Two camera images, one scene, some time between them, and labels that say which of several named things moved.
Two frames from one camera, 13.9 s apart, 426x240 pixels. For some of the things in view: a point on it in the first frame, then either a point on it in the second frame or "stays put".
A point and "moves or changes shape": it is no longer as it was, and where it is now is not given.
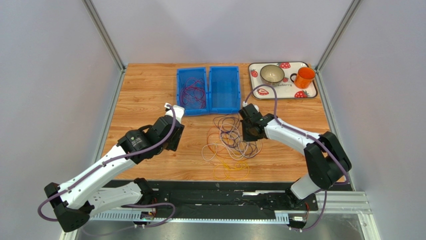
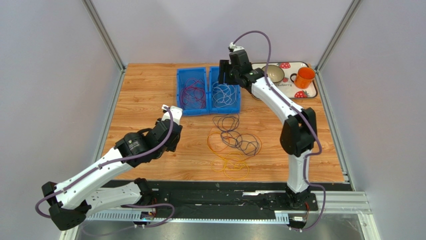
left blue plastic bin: (192, 90) stays put
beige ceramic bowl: (272, 75) stays put
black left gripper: (174, 145) stays put
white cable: (231, 145) moves or changes shape
